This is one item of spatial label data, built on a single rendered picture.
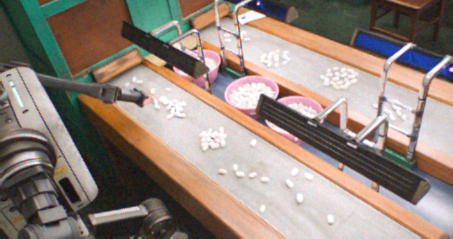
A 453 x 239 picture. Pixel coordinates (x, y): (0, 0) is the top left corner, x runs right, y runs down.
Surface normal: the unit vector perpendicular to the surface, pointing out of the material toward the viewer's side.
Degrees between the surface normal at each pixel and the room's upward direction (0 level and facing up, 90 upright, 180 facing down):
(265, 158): 0
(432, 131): 0
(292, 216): 0
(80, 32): 90
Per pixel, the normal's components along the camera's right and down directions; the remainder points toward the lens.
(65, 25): 0.67, 0.42
